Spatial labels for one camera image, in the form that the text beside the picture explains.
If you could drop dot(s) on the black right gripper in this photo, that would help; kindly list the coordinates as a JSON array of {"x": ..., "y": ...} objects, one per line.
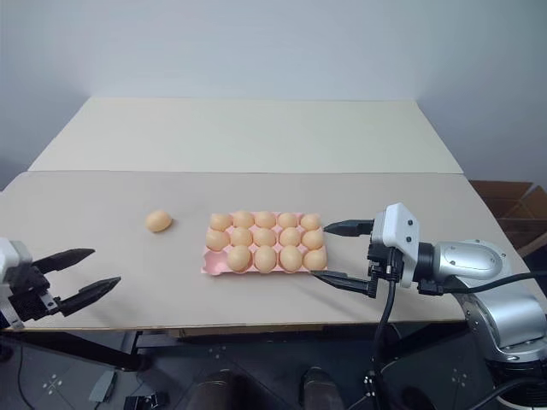
[{"x": 384, "y": 262}]

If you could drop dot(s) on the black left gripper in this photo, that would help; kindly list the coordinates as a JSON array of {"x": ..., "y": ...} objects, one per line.
[{"x": 30, "y": 294}]

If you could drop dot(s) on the tan egg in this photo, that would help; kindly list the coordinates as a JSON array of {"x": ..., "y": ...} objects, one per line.
[
  {"x": 315, "y": 259},
  {"x": 310, "y": 221},
  {"x": 221, "y": 221},
  {"x": 159, "y": 221},
  {"x": 241, "y": 236},
  {"x": 290, "y": 236},
  {"x": 265, "y": 219},
  {"x": 239, "y": 258},
  {"x": 287, "y": 220},
  {"x": 312, "y": 239},
  {"x": 264, "y": 237},
  {"x": 265, "y": 259},
  {"x": 243, "y": 218},
  {"x": 216, "y": 240},
  {"x": 291, "y": 259}
]

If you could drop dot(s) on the pink egg carton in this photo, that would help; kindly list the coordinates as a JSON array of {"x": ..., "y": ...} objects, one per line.
[{"x": 212, "y": 265}]

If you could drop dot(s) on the grey flat floor object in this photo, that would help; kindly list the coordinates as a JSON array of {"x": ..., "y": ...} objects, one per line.
[{"x": 102, "y": 385}]

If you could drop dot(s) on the dark rounded shape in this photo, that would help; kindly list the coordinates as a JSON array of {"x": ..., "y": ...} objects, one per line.
[
  {"x": 228, "y": 390},
  {"x": 318, "y": 386}
]

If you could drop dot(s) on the black floor device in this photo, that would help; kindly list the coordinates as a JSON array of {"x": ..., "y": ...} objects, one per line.
[{"x": 143, "y": 402}]

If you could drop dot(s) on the brown cardboard box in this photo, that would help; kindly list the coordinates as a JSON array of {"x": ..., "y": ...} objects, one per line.
[{"x": 513, "y": 209}]

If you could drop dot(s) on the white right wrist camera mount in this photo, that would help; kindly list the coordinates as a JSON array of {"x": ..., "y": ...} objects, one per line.
[{"x": 399, "y": 239}]

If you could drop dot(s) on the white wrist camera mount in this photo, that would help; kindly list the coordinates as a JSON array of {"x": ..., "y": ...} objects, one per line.
[
  {"x": 399, "y": 239},
  {"x": 13, "y": 256}
]

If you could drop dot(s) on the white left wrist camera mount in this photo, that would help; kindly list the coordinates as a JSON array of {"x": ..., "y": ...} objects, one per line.
[{"x": 13, "y": 256}]

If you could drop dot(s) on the black table frame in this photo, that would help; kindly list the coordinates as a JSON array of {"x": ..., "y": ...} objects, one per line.
[{"x": 85, "y": 350}]

